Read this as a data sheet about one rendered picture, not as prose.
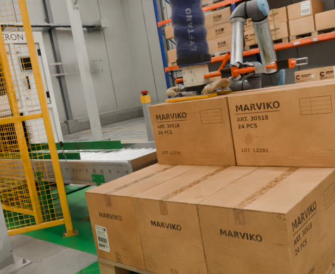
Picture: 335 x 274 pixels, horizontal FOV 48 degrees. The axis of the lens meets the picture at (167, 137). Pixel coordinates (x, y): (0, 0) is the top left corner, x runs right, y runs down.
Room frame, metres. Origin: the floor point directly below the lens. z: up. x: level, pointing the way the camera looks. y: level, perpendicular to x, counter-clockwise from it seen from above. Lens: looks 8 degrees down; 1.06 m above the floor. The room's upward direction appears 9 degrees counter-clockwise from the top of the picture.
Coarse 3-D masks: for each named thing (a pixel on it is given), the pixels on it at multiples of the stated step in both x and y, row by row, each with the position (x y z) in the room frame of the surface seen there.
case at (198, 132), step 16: (224, 96) 2.13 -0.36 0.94; (160, 112) 2.42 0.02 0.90; (176, 112) 2.33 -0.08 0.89; (192, 112) 2.25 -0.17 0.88; (208, 112) 2.17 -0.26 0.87; (224, 112) 2.10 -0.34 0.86; (160, 128) 2.43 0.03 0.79; (176, 128) 2.34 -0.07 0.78; (192, 128) 2.26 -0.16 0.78; (208, 128) 2.18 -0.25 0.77; (224, 128) 2.11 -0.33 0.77; (160, 144) 2.45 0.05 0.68; (176, 144) 2.36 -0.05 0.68; (192, 144) 2.27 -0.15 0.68; (208, 144) 2.19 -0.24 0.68; (224, 144) 2.12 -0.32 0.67; (160, 160) 2.47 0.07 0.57; (176, 160) 2.37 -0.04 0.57; (192, 160) 2.29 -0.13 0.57; (208, 160) 2.20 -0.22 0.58; (224, 160) 2.13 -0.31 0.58
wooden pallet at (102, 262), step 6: (102, 258) 2.05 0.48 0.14; (102, 264) 2.05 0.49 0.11; (108, 264) 2.01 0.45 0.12; (114, 264) 1.98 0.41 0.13; (120, 264) 1.94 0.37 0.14; (102, 270) 2.06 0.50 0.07; (108, 270) 2.02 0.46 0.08; (114, 270) 1.98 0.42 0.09; (120, 270) 2.01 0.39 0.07; (126, 270) 2.04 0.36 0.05; (132, 270) 1.88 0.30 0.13; (138, 270) 1.84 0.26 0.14; (144, 270) 1.82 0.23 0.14; (330, 270) 1.55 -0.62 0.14
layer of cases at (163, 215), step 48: (96, 192) 2.01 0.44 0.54; (144, 192) 1.85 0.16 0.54; (192, 192) 1.71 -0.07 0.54; (240, 192) 1.59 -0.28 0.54; (288, 192) 1.49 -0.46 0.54; (96, 240) 2.06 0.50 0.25; (144, 240) 1.79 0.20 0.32; (192, 240) 1.58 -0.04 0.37; (240, 240) 1.41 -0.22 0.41; (288, 240) 1.28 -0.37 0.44
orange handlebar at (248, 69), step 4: (272, 64) 2.08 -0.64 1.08; (292, 64) 2.02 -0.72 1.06; (240, 68) 2.21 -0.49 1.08; (244, 68) 2.20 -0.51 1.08; (248, 68) 2.18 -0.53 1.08; (252, 68) 2.16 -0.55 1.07; (236, 72) 2.23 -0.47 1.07; (240, 72) 2.22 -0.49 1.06; (244, 72) 2.19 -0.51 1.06; (248, 72) 2.21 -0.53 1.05; (204, 76) 2.38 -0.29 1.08; (208, 76) 2.36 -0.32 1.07; (212, 76) 2.34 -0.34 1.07; (216, 76) 2.33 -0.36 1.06; (176, 80) 2.52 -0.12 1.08; (180, 80) 2.50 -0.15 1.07
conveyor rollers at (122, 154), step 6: (60, 150) 4.08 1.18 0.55; (66, 150) 4.02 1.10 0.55; (72, 150) 3.97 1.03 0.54; (78, 150) 3.83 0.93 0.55; (84, 150) 3.77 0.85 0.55; (90, 150) 3.71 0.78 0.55; (96, 150) 3.65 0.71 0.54; (102, 150) 3.59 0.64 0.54; (108, 150) 3.53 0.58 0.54; (114, 150) 3.46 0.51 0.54; (120, 150) 3.40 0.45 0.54; (126, 150) 3.34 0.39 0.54; (132, 150) 3.27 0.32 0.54; (138, 150) 3.21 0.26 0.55; (144, 150) 3.14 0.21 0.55; (150, 150) 3.08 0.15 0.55; (84, 156) 3.42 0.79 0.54; (90, 156) 3.36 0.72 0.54; (96, 156) 3.30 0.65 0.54; (102, 156) 3.24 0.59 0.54; (108, 156) 3.18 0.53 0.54; (114, 156) 3.11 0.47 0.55; (120, 156) 3.05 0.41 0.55; (126, 156) 2.99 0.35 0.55; (132, 156) 3.01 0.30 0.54
